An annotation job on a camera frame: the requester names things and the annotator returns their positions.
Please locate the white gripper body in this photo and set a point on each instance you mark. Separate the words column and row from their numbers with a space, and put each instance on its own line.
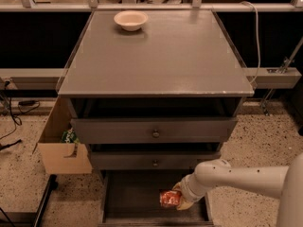
column 187, row 191

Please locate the red coke can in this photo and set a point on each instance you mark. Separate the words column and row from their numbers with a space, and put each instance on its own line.
column 170, row 198

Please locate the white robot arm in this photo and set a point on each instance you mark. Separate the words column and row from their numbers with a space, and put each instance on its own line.
column 284, row 183

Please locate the grey middle drawer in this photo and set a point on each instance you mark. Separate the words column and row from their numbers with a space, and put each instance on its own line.
column 145, row 160

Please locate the grey drawer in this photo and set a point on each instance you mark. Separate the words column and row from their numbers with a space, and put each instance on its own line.
column 132, row 199
column 153, row 130
column 145, row 160

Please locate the grey bottom drawer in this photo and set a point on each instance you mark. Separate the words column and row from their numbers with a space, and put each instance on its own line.
column 132, row 199

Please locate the grey top drawer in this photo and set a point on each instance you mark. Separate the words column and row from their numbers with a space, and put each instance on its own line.
column 153, row 130

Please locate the grey drawer cabinet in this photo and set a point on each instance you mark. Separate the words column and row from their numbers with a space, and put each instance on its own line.
column 178, row 65

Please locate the green chip bag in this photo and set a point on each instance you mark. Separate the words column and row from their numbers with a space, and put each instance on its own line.
column 69, row 137

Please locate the cardboard box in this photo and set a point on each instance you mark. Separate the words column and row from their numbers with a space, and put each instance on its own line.
column 58, row 157

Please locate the white bowl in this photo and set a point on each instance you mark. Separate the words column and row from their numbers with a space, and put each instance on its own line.
column 131, row 20

